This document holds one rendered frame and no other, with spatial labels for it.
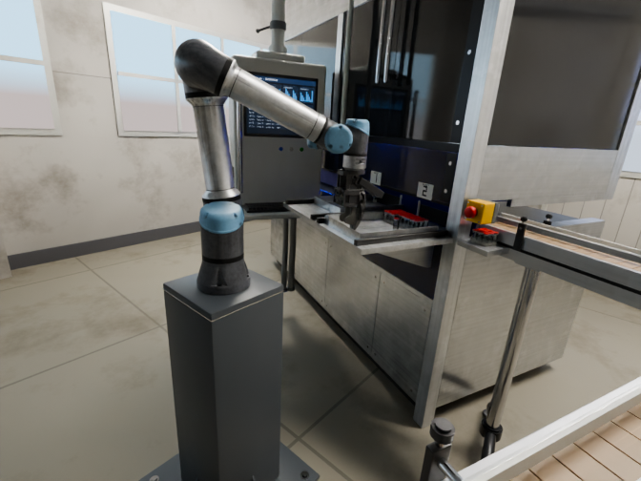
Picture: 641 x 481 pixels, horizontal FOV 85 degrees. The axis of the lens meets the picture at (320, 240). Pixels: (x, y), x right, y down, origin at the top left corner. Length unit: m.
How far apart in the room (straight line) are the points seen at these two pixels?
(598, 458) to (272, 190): 1.78
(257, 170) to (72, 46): 2.19
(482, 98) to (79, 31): 3.21
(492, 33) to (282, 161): 1.16
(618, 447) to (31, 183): 3.66
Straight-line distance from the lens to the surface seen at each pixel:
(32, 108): 3.63
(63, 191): 3.73
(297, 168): 2.04
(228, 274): 1.00
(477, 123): 1.32
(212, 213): 0.97
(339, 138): 0.96
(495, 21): 1.36
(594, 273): 1.25
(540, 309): 2.03
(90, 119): 3.75
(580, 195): 1.94
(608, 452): 0.54
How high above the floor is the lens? 1.25
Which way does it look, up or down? 18 degrees down
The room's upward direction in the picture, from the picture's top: 3 degrees clockwise
